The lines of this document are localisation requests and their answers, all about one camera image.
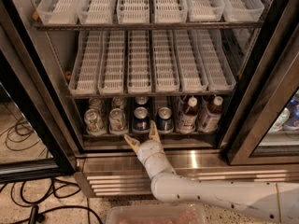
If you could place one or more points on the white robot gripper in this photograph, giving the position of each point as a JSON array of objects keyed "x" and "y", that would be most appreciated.
[{"x": 149, "y": 150}]

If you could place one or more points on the pepsi can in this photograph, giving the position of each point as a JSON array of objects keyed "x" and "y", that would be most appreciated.
[
  {"x": 164, "y": 120},
  {"x": 142, "y": 101},
  {"x": 141, "y": 121},
  {"x": 292, "y": 123}
]

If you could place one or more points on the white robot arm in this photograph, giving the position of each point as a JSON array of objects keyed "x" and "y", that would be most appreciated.
[{"x": 275, "y": 202}]

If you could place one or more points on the green soda can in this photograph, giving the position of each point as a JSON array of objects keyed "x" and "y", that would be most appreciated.
[
  {"x": 117, "y": 121},
  {"x": 94, "y": 124},
  {"x": 119, "y": 102},
  {"x": 98, "y": 104}
]

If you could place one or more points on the front left green soda can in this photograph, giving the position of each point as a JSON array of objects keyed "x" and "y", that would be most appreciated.
[{"x": 94, "y": 124}]

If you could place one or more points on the rear left green soda can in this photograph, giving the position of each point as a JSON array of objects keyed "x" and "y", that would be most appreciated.
[{"x": 98, "y": 104}]

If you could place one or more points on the middle shelf tray four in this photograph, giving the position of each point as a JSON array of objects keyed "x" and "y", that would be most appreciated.
[{"x": 164, "y": 61}]

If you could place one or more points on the shelf tray four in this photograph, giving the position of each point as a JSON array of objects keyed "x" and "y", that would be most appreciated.
[
  {"x": 164, "y": 61},
  {"x": 170, "y": 11}
]

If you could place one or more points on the middle shelf tray two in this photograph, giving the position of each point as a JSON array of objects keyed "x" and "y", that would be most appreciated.
[{"x": 111, "y": 76}]

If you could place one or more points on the shelf tray two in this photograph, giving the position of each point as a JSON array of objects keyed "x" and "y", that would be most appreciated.
[
  {"x": 96, "y": 11},
  {"x": 111, "y": 76}
]

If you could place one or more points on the middle shelf tray five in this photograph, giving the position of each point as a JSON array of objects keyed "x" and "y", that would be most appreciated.
[{"x": 191, "y": 71}]

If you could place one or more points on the shelf tray five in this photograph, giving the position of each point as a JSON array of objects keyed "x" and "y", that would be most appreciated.
[
  {"x": 191, "y": 71},
  {"x": 205, "y": 10}
]

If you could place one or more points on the middle shelf tray one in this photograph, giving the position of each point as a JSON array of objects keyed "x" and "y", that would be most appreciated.
[{"x": 85, "y": 70}]

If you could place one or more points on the shelf tray one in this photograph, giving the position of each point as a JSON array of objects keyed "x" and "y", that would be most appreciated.
[
  {"x": 85, "y": 70},
  {"x": 58, "y": 11}
]

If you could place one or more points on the middle shelf tray three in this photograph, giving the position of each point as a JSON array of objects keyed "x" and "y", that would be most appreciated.
[{"x": 138, "y": 60}]

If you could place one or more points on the shelf tray three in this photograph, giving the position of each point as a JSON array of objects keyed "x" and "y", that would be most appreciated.
[
  {"x": 133, "y": 11},
  {"x": 138, "y": 60}
]

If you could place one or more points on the stainless steel fridge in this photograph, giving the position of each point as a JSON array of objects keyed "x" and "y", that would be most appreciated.
[{"x": 105, "y": 164}]

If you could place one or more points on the middle shelf tray six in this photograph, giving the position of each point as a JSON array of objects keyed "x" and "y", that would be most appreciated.
[{"x": 218, "y": 71}]

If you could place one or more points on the shelf tray six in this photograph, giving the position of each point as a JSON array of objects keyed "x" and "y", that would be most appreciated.
[
  {"x": 242, "y": 10},
  {"x": 218, "y": 71}
]

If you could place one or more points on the left glass fridge door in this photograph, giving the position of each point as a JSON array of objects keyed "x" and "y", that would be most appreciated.
[{"x": 32, "y": 145}]

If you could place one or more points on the glass fridge door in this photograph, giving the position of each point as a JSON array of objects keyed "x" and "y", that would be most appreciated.
[
  {"x": 254, "y": 145},
  {"x": 32, "y": 145}
]

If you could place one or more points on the right glass fridge door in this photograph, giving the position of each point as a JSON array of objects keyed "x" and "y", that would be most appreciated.
[{"x": 254, "y": 145}]

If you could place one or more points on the top shelf tray three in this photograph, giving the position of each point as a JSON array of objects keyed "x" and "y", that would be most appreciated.
[{"x": 133, "y": 11}]

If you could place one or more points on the top shelf tray four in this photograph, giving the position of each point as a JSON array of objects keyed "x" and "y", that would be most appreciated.
[{"x": 170, "y": 11}]

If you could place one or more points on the top shelf tray two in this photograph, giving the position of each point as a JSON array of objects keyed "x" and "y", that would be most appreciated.
[{"x": 96, "y": 11}]

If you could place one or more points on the white can behind right door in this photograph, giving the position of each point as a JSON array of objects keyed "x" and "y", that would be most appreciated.
[{"x": 282, "y": 118}]

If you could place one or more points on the top shelf tray five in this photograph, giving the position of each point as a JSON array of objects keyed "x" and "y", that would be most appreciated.
[{"x": 205, "y": 10}]

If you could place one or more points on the top shelf tray one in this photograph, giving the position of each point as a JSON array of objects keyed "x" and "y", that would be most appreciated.
[{"x": 58, "y": 11}]

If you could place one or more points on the top shelf tray six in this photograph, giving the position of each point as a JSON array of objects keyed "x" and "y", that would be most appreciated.
[{"x": 242, "y": 10}]

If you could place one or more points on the left tea bottle white cap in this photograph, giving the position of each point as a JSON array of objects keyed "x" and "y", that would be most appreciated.
[{"x": 188, "y": 115}]

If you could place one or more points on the tea bottle white cap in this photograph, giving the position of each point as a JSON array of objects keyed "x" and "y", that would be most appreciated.
[
  {"x": 188, "y": 115},
  {"x": 211, "y": 115}
]

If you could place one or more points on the clear plastic bin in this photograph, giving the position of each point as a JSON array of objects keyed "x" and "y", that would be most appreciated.
[{"x": 157, "y": 214}]

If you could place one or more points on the right tea bottle white cap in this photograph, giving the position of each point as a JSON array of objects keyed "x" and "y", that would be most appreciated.
[{"x": 211, "y": 115}]

